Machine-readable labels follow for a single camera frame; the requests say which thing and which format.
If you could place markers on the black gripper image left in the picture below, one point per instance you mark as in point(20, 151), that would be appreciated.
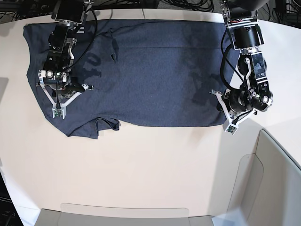
point(65, 93)

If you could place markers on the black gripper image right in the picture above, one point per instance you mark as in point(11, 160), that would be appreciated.
point(236, 105)

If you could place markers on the dark blue t-shirt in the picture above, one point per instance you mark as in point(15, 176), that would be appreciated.
point(155, 73)

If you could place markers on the robot arm image right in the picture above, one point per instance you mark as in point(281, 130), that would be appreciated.
point(245, 57)

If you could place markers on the grey bin right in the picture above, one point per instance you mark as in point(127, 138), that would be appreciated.
point(267, 189)

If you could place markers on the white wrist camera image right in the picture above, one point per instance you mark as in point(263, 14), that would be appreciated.
point(230, 127)

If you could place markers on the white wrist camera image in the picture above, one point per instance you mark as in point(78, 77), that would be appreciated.
point(59, 112)
point(230, 127)

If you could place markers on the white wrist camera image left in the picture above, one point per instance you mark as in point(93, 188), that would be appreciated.
point(59, 112)

